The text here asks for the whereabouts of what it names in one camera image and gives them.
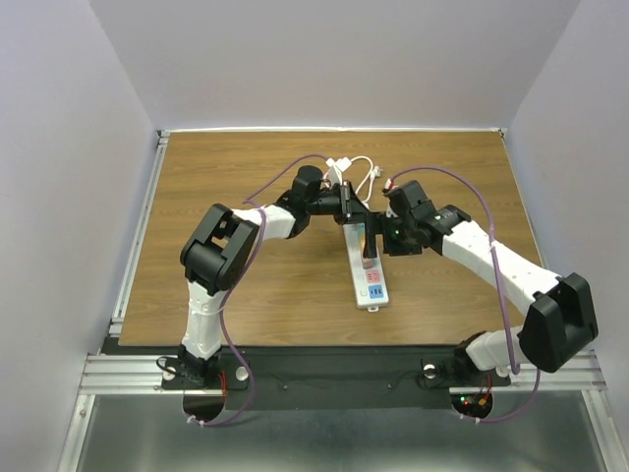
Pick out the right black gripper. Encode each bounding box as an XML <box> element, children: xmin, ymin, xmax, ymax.
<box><xmin>362</xmin><ymin>210</ymin><xmax>422</xmax><ymax>258</ymax></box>

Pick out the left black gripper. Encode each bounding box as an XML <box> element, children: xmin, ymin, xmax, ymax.
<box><xmin>307</xmin><ymin>181</ymin><xmax>368</xmax><ymax>226</ymax></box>

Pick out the white power strip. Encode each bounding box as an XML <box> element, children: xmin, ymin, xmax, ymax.
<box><xmin>342</xmin><ymin>224</ymin><xmax>389</xmax><ymax>313</ymax></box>

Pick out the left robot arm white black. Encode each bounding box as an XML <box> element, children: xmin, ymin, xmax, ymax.
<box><xmin>177</xmin><ymin>165</ymin><xmax>379</xmax><ymax>387</ymax></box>

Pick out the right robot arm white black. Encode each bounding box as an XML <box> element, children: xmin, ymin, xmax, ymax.
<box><xmin>366</xmin><ymin>206</ymin><xmax>599</xmax><ymax>384</ymax></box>

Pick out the white power strip cord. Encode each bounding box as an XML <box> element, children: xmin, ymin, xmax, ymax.
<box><xmin>351</xmin><ymin>155</ymin><xmax>384</xmax><ymax>203</ymax></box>

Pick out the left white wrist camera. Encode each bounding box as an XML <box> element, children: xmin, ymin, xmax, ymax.
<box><xmin>323</xmin><ymin>156</ymin><xmax>352</xmax><ymax>184</ymax></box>

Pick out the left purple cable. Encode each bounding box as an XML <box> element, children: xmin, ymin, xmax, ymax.
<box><xmin>185</xmin><ymin>154</ymin><xmax>335</xmax><ymax>428</ymax></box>

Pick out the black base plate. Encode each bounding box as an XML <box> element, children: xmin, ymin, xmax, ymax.
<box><xmin>104</xmin><ymin>345</ymin><xmax>510</xmax><ymax>421</ymax></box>

